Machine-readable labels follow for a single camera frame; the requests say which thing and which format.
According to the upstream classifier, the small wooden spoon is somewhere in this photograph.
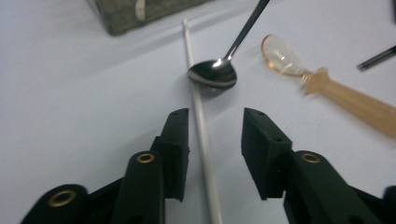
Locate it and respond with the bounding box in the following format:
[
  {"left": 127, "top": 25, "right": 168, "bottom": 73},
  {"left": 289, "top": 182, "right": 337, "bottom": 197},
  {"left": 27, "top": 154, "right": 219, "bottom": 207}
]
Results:
[{"left": 261, "top": 33, "right": 396, "bottom": 139}]

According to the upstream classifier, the metal spoon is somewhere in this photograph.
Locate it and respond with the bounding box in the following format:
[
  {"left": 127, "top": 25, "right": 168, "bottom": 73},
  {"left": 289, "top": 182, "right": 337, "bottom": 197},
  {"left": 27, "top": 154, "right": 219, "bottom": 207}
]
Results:
[{"left": 186, "top": 0, "right": 271, "bottom": 91}]

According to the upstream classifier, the white chopstick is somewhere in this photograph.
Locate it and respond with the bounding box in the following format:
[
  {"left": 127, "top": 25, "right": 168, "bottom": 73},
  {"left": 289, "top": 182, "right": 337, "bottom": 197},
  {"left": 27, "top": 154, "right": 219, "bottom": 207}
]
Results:
[{"left": 181, "top": 18, "right": 225, "bottom": 224}]

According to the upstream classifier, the striped metal chopstick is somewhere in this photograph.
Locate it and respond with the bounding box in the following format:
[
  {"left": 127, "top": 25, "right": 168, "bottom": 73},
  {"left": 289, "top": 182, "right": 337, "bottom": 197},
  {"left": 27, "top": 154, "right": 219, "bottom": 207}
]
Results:
[{"left": 357, "top": 45, "right": 396, "bottom": 73}]

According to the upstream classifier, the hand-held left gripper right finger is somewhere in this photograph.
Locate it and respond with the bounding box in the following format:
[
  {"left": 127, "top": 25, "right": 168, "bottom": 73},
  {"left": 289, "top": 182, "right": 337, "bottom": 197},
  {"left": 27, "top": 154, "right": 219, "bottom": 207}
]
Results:
[{"left": 241, "top": 107, "right": 293, "bottom": 201}]

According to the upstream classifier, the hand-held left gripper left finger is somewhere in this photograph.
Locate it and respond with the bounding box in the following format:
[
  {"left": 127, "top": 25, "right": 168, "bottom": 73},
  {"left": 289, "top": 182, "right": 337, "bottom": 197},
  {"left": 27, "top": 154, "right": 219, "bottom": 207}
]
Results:
[{"left": 150, "top": 107, "right": 191, "bottom": 202}]

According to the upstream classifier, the white table cover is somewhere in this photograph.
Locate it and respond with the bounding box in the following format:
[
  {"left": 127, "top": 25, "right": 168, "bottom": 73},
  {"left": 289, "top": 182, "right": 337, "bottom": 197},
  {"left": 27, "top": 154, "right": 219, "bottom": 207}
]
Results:
[{"left": 0, "top": 0, "right": 396, "bottom": 224}]

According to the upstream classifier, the translucent grey bin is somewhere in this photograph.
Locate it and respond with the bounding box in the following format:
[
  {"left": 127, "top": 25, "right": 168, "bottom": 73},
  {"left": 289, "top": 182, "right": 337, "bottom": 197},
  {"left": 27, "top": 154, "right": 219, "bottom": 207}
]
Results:
[{"left": 85, "top": 0, "right": 213, "bottom": 35}]

